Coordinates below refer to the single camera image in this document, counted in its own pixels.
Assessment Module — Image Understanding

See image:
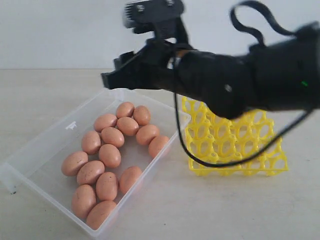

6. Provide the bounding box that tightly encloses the clear plastic storage box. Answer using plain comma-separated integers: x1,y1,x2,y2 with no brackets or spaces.
0,89,178,240

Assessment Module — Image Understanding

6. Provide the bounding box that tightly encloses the black cable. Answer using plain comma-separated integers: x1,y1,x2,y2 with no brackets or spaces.
172,0,318,171

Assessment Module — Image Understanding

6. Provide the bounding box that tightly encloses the brown egg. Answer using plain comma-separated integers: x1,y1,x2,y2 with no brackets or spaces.
115,101,135,119
148,135,169,158
95,172,119,201
98,144,122,168
116,116,139,136
86,200,117,230
61,151,89,177
135,124,160,146
133,105,151,126
93,113,118,133
71,184,97,219
76,160,105,186
81,130,102,155
101,127,125,148
119,166,142,195

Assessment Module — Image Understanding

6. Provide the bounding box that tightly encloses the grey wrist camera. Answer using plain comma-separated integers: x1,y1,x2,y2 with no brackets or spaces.
122,0,185,38

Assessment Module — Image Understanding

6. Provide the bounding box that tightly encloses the yellow plastic egg tray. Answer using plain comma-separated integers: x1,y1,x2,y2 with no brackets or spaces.
181,97,288,176

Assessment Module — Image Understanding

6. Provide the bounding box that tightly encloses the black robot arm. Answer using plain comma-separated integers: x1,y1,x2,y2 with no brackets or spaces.
101,22,320,119

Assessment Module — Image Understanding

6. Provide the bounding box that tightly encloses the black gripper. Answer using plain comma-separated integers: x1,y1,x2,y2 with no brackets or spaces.
100,38,198,92

